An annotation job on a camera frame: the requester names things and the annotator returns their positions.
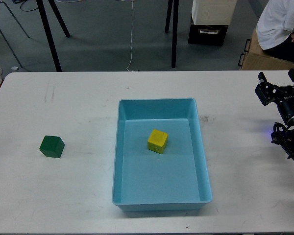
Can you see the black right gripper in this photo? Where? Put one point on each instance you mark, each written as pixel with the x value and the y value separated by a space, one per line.
pixel 283 96

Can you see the yellow cube block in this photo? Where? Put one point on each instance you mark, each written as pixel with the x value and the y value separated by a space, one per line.
pixel 157 141

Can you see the green cube block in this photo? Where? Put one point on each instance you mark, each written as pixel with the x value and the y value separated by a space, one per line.
pixel 52 146

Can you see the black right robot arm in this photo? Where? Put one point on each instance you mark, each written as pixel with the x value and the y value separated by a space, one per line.
pixel 283 135

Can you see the black storage box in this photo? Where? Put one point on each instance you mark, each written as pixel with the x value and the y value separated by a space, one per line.
pixel 211 35

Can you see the white plastic storage box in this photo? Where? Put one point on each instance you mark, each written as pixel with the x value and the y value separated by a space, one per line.
pixel 213 12

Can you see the seated person white shirt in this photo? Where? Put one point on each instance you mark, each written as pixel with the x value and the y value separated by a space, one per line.
pixel 275 29

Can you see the black right table legs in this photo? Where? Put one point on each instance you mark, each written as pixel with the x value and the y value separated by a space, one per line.
pixel 172 17

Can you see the light blue plastic bin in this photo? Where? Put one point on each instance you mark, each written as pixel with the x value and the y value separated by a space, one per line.
pixel 145 180

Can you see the cardboard box with handles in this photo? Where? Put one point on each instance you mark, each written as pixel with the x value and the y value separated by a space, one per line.
pixel 255 59

